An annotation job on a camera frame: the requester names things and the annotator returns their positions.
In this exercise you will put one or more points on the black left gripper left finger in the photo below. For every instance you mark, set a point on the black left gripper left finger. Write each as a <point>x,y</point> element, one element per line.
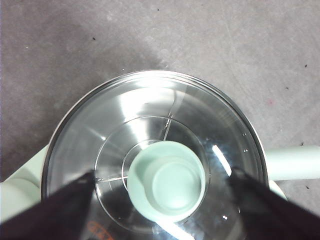
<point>50,215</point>

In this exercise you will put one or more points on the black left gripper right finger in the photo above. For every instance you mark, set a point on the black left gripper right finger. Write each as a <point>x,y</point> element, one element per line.
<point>270,215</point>

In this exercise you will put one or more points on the mint green breakfast machine base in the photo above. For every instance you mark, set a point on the mint green breakfast machine base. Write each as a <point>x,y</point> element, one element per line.
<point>30,167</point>

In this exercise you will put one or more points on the glass lid with green knob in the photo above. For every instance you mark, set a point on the glass lid with green knob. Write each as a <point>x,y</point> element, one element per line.
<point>175,182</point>

